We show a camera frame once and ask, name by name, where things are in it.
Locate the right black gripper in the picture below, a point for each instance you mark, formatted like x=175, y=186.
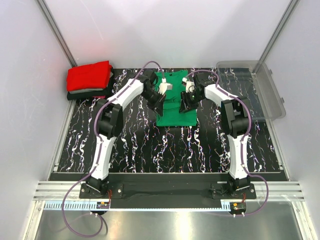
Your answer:
x=185, y=105

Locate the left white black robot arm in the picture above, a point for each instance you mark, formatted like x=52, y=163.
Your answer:
x=109, y=123

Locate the clear plastic bin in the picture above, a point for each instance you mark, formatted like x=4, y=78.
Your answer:
x=253, y=79

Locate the folded red t shirt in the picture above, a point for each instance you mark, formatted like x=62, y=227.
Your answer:
x=89, y=76

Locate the right connector box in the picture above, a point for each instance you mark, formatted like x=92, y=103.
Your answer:
x=239, y=206

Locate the connector box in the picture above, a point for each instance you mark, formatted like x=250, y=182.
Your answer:
x=239, y=206
x=103, y=205

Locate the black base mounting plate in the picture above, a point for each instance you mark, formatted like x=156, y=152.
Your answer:
x=213, y=185

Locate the aluminium frame rail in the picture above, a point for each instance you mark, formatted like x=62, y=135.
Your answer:
x=276, y=191

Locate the folded pink t shirt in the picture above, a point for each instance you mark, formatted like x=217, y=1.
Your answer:
x=99, y=96

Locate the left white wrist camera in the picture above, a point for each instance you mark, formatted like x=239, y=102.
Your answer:
x=164, y=86

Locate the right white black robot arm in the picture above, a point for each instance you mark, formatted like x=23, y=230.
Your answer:
x=236, y=123

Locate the green t shirt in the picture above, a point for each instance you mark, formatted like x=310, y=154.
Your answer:
x=171, y=116

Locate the left connector box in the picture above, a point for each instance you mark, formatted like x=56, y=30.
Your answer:
x=103, y=205

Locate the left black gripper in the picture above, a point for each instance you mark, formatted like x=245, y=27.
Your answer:
x=158, y=106

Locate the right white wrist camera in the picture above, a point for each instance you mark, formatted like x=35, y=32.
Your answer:
x=189, y=85

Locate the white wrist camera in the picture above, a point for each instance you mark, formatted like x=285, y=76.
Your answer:
x=189, y=85
x=164, y=86

